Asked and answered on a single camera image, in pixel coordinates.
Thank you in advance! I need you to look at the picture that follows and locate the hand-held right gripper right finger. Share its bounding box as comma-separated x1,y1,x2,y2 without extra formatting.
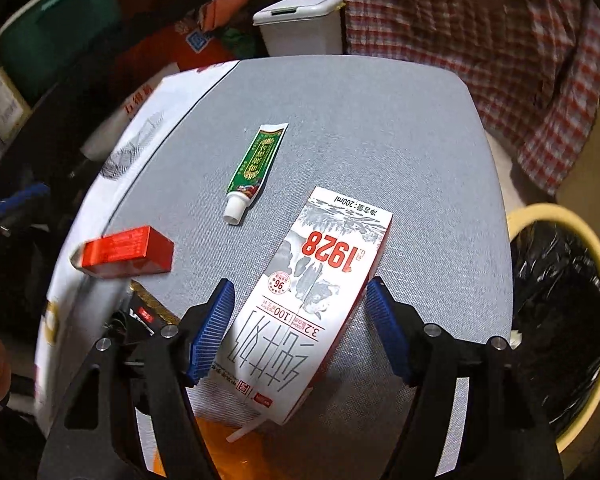
366,275,566,480

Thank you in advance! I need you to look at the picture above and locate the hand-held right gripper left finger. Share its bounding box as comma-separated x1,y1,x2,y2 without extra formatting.
37,278,237,480

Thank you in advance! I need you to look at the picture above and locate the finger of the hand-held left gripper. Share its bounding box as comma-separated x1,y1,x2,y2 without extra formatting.
0,182,51,226

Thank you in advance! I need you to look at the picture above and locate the red and white milk carton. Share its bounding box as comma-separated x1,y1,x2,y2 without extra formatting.
211,186,394,443

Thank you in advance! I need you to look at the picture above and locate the orange noodle wrapper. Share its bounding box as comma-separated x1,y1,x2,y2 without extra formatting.
145,410,281,480

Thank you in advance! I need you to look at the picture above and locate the black and red wrapper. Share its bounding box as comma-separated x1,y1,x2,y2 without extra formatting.
107,280,181,341

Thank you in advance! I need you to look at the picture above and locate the dark jar with white label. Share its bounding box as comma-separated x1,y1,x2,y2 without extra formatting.
0,62,33,143

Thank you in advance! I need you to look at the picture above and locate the small red box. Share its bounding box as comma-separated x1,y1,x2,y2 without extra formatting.
70,226,175,277

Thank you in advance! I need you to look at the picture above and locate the grey table cloth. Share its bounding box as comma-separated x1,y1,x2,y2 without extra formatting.
37,55,513,480

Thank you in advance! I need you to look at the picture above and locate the teal storage container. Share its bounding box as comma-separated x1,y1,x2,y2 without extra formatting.
0,0,121,106

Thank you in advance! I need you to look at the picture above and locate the green toothpaste tube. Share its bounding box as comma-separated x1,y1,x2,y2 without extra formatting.
222,122,289,225

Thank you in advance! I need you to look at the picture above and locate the black bin liner bag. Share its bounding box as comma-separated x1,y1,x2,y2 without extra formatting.
510,220,600,436

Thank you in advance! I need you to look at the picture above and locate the orange food package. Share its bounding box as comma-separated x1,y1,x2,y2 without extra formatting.
117,0,261,91

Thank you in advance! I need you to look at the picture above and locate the black shelf rack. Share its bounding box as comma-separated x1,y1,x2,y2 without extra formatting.
0,0,286,186

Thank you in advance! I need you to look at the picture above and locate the small white lidded bin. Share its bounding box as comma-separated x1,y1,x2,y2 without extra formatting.
252,0,343,58

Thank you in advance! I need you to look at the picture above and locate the red plaid shirt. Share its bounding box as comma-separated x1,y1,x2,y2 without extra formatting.
290,0,600,196

